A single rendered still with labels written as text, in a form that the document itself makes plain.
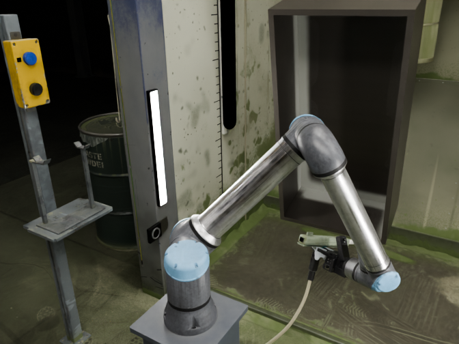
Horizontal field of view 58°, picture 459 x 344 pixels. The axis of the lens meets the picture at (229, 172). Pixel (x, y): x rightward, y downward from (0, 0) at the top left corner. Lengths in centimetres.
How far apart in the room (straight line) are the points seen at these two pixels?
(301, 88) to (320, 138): 112
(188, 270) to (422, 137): 231
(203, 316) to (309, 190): 145
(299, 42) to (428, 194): 148
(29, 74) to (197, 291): 107
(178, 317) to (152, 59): 121
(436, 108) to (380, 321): 160
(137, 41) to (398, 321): 198
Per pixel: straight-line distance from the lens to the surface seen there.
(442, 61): 341
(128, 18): 207
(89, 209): 202
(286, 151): 142
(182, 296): 143
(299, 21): 231
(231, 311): 159
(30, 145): 197
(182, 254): 141
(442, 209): 319
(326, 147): 131
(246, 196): 146
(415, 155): 327
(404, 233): 320
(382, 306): 264
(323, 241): 198
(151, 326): 157
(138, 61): 207
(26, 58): 183
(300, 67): 238
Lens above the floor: 170
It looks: 23 degrees down
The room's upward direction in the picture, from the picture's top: 1 degrees counter-clockwise
